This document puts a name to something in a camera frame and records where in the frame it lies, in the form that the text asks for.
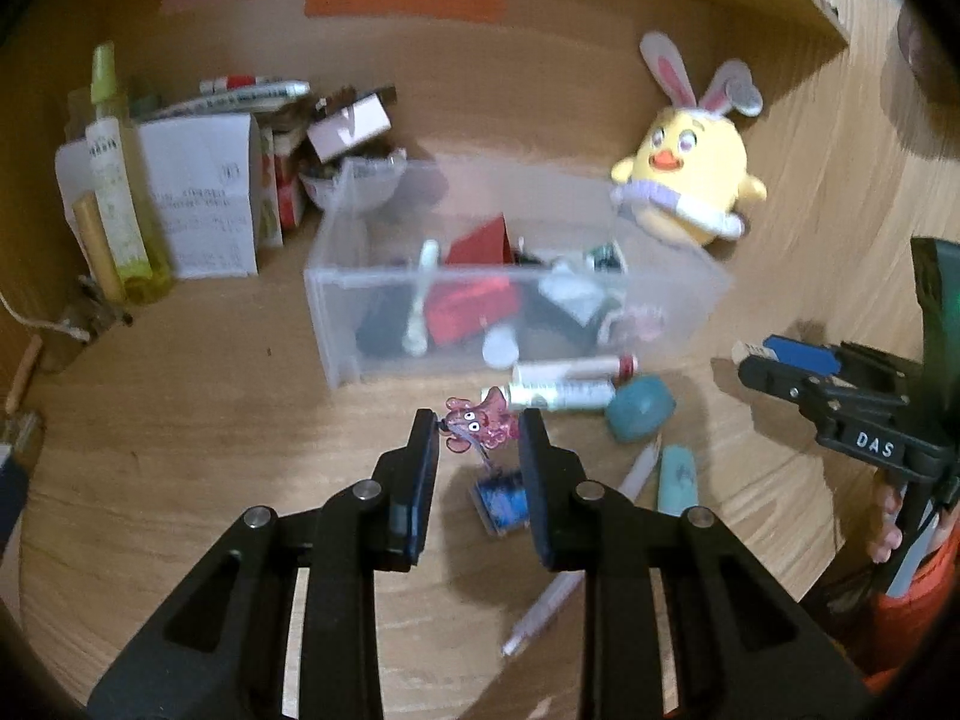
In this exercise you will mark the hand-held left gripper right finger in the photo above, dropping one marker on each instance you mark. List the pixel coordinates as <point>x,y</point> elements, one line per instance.
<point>536,495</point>

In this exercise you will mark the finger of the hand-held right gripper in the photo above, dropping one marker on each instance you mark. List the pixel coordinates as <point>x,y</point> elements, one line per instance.
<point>799,356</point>
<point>780,379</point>

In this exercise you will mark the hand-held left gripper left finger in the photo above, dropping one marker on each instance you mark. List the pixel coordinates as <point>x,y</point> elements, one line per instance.
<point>416,495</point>

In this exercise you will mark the blue card charm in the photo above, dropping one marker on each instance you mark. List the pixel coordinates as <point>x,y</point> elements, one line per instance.
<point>499,502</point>

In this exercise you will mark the white tube green print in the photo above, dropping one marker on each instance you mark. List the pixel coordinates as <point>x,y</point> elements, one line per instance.
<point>555,394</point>

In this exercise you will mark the white pink pen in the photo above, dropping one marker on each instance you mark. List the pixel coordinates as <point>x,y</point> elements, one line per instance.
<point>540,611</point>

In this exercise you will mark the white tube red cap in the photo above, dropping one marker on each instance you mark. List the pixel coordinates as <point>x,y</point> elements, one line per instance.
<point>562,371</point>

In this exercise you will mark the teal tube white cap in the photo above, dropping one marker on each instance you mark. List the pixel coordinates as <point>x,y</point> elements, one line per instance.
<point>677,480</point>

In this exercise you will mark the dark purple bottle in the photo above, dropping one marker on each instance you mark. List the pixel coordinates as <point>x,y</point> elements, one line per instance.
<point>382,330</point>

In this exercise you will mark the red box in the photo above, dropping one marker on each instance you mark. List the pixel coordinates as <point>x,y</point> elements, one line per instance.
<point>480,300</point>

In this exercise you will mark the clear plastic storage bin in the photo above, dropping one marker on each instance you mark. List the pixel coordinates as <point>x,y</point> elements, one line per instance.
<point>352,292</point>

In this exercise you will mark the small green white bottle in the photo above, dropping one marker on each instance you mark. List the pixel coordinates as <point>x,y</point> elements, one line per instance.
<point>604,256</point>

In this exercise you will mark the person's right forearm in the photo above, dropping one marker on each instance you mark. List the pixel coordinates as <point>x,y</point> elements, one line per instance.
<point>915,622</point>

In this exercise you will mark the person's right hand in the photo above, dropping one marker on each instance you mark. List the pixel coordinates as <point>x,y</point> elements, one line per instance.
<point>889,536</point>

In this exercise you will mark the yellow chick plush toy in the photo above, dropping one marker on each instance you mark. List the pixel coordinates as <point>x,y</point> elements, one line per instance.
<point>697,165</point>

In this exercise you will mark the clear plastic bowl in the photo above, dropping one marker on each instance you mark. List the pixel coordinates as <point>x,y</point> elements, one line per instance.
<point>330,187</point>

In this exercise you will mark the yellow-green bottle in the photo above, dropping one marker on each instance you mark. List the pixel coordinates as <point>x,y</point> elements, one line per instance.
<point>154,255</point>

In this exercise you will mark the white paper receipt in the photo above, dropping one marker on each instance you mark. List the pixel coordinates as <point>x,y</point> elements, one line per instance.
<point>202,195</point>

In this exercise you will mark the small white cardboard box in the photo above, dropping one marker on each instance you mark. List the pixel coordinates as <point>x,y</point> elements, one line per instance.
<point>349,127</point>

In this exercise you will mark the white label spray bottle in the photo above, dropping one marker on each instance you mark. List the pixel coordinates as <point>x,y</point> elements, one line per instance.
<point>112,180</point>

